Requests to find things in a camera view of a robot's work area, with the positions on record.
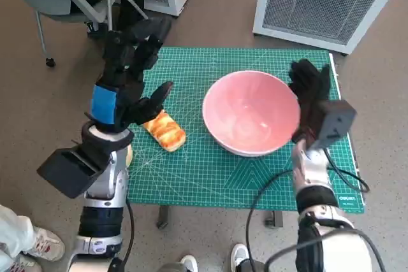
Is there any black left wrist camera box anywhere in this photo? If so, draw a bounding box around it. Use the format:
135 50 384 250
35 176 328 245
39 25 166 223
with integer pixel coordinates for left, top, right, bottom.
36 146 111 199

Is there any person with white shoes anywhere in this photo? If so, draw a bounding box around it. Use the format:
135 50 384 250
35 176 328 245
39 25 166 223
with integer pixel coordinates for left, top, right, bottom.
159 243 265 272

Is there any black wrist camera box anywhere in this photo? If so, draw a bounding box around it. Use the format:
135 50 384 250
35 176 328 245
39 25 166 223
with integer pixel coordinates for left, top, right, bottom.
307 99 357 150
36 146 111 199

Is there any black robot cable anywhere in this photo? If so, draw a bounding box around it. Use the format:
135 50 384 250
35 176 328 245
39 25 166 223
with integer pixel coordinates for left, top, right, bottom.
245 169 296 272
120 198 135 272
264 227 388 272

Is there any person in pale clothing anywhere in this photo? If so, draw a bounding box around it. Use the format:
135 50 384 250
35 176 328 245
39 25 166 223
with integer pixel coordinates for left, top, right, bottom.
0 203 66 272

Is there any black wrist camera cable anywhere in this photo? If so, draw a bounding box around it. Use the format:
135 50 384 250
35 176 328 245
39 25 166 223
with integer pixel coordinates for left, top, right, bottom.
323 147 370 193

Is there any orange toy bread loaf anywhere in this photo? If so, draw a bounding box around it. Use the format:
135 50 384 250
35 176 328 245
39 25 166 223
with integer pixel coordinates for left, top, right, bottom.
142 109 187 152

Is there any pink bowl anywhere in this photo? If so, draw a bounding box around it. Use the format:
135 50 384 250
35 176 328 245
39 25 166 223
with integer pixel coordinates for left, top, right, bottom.
202 70 302 157

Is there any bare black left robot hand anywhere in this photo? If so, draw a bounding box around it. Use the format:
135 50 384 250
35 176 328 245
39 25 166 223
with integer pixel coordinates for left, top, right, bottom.
90 17 175 132

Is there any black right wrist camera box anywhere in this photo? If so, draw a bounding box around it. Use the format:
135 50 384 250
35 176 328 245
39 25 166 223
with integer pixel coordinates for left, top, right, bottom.
307 99 357 150

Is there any green cutting mat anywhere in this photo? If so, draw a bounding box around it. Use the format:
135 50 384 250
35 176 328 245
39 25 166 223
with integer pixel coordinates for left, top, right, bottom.
126 45 365 215

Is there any black table leg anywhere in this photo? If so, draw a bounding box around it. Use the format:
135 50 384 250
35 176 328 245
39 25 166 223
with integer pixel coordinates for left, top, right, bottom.
156 205 170 230
265 210 284 229

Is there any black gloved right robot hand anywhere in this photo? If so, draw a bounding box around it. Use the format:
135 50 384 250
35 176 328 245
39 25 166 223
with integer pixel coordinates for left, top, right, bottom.
288 59 332 145

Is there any large white mesh cabinet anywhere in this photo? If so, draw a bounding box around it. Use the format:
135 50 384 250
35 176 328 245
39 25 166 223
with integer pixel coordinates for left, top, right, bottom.
252 0 408 55

